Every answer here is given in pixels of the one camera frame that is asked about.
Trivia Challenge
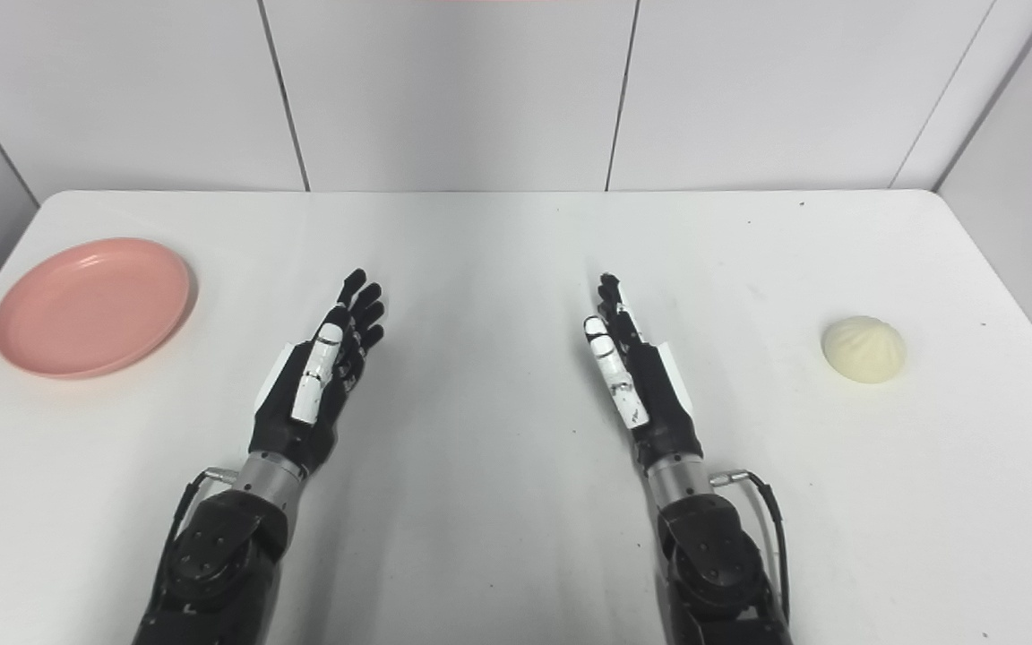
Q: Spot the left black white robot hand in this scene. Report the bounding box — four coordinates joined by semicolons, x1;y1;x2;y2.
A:
249;268;386;476

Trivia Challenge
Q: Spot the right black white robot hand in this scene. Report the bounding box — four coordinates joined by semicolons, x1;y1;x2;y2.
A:
583;273;704;470

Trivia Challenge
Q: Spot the white steamed bun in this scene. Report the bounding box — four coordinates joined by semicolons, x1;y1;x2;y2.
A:
821;315;907;384

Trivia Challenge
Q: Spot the pink round plate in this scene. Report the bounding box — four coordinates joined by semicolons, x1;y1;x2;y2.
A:
0;237;194;379

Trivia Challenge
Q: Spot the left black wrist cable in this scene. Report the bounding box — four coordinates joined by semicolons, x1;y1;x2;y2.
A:
158;466;239;592

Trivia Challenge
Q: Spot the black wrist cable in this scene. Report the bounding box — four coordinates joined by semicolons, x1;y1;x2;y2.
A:
710;470;791;624
158;466;239;592

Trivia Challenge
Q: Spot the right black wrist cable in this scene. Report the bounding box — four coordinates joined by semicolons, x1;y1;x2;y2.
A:
710;470;791;624

